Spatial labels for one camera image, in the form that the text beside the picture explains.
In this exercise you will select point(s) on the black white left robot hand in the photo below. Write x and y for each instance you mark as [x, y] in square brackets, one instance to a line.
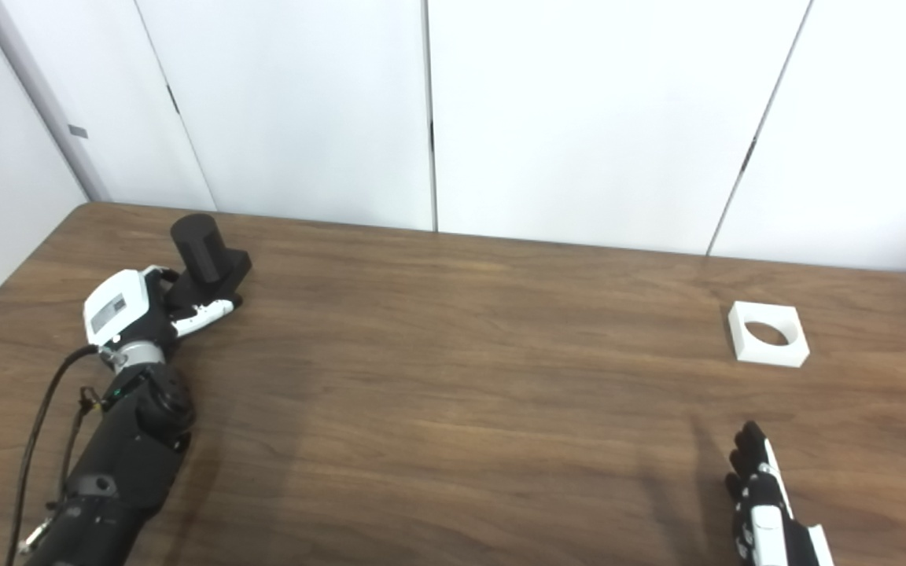
[119, 306]

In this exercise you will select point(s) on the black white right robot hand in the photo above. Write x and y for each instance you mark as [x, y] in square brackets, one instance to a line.
[767, 527]

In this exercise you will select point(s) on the black peg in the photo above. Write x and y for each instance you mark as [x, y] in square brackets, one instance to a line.
[201, 251]

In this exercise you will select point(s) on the white square piece with hole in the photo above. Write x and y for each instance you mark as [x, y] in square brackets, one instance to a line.
[795, 352]

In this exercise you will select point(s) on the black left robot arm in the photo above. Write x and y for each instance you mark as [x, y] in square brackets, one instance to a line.
[127, 464]

